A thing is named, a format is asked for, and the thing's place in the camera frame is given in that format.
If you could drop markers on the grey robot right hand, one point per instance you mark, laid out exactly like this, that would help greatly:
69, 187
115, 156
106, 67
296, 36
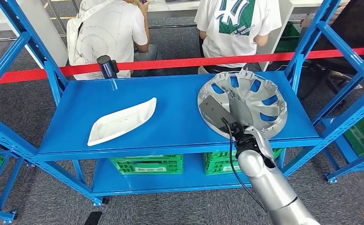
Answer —
240, 111

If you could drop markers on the silver plastic wheel hubcap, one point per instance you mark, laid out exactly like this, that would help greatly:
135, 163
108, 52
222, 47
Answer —
256, 104

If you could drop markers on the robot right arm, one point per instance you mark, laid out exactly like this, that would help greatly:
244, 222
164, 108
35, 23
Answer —
268, 183

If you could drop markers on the white curved plastic part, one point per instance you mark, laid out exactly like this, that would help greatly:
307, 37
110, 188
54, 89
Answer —
119, 122

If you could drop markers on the black robot chest part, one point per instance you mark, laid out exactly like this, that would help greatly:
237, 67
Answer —
92, 219

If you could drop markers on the person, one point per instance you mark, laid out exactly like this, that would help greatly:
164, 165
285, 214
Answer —
113, 34
355, 28
231, 46

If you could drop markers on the red barrier belt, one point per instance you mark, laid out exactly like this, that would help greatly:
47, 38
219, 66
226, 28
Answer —
169, 63

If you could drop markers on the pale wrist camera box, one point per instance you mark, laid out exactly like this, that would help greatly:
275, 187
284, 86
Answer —
214, 111

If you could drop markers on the black stanchion post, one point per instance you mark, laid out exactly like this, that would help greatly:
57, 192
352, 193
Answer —
105, 66

